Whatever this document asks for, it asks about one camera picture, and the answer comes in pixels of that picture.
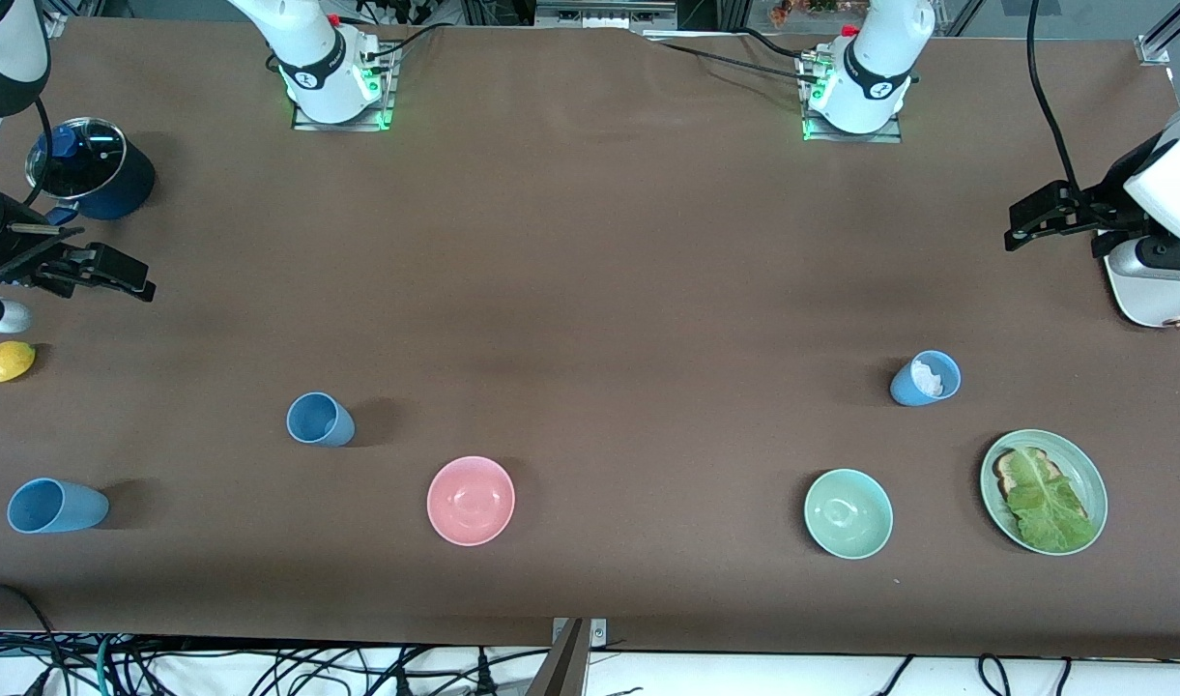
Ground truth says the brown table cover cloth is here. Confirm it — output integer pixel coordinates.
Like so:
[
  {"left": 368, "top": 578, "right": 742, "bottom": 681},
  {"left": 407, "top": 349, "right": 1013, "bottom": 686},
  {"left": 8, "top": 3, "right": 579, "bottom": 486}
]
[{"left": 0, "top": 17, "right": 1180, "bottom": 660}]

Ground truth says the green lettuce leaf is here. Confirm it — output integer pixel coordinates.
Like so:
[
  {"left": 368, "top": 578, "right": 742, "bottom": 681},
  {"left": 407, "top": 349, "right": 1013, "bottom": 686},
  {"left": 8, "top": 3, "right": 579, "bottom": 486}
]
[{"left": 1007, "top": 449, "right": 1098, "bottom": 553}]

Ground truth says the glass lid blue knob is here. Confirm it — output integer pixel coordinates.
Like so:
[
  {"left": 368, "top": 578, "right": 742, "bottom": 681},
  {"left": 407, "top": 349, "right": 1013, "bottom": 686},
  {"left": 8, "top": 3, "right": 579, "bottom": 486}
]
[{"left": 25, "top": 117, "right": 128, "bottom": 200}]

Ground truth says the pink bowl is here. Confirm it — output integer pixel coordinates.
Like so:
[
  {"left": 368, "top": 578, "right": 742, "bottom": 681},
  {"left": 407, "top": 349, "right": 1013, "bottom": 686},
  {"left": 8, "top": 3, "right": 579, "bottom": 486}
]
[{"left": 426, "top": 455, "right": 516, "bottom": 547}]

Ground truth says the black base cable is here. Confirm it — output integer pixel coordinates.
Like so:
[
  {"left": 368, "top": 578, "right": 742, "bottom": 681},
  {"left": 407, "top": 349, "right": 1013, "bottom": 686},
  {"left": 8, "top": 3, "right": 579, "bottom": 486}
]
[
  {"left": 733, "top": 27, "right": 822, "bottom": 64},
  {"left": 362, "top": 19, "right": 455, "bottom": 64},
  {"left": 646, "top": 37, "right": 813, "bottom": 78}
]

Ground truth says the dark blue saucepan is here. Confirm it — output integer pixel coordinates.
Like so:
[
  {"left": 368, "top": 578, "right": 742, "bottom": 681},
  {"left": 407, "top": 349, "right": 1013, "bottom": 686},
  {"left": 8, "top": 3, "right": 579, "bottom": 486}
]
[{"left": 26, "top": 116, "right": 157, "bottom": 225}]

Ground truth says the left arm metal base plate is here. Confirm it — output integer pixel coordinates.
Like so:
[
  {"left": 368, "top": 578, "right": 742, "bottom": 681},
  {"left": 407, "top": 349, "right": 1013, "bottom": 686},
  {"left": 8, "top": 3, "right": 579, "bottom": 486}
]
[{"left": 802, "top": 53, "right": 903, "bottom": 144}]

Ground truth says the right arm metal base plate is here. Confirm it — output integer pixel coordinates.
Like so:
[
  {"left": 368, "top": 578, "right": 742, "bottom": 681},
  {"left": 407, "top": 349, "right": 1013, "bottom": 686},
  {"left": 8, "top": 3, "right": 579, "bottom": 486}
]
[{"left": 292, "top": 43, "right": 397, "bottom": 131}]

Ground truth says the white toaster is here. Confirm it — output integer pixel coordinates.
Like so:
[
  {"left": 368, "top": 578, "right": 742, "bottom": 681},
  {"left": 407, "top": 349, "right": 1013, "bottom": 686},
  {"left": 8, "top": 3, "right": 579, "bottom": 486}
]
[{"left": 1102, "top": 232, "right": 1180, "bottom": 330}]

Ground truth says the mint green bowl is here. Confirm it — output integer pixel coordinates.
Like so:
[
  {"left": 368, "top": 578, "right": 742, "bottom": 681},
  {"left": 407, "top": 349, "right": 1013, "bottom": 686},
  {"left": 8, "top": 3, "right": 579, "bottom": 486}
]
[{"left": 804, "top": 469, "right": 894, "bottom": 560}]

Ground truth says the toasted bread slice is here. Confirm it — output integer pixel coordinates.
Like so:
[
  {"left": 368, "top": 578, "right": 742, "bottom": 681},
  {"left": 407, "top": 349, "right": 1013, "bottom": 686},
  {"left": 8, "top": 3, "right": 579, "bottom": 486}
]
[{"left": 995, "top": 447, "right": 1093, "bottom": 523}]

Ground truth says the blue cup with tissue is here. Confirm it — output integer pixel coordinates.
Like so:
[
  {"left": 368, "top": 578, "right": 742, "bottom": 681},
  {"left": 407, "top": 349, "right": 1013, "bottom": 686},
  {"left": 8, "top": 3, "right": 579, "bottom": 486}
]
[{"left": 889, "top": 350, "right": 962, "bottom": 407}]

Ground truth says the grey metal box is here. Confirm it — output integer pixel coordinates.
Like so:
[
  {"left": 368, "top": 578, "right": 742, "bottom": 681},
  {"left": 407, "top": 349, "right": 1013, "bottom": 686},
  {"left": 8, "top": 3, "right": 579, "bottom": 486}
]
[{"left": 534, "top": 0, "right": 679, "bottom": 32}]

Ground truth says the dark metal post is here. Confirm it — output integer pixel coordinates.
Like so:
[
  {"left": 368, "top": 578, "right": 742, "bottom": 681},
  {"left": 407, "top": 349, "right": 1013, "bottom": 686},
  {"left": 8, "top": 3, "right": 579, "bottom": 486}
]
[{"left": 527, "top": 619, "right": 590, "bottom": 696}]

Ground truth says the blue plastic cup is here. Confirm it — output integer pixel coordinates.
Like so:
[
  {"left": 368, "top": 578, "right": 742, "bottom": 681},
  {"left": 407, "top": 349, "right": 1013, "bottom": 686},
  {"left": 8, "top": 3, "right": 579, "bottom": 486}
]
[
  {"left": 286, "top": 391, "right": 357, "bottom": 448},
  {"left": 7, "top": 478, "right": 110, "bottom": 535}
]

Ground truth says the orange toy pile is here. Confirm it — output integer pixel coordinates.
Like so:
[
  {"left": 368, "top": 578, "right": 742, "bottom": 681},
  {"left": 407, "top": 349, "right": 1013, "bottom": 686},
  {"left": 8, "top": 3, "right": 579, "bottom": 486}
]
[{"left": 769, "top": 0, "right": 871, "bottom": 28}]

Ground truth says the mint green plate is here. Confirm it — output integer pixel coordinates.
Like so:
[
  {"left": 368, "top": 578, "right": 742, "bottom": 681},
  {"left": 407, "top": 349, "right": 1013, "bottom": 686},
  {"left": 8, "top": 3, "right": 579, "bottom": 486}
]
[{"left": 980, "top": 429, "right": 1108, "bottom": 557}]

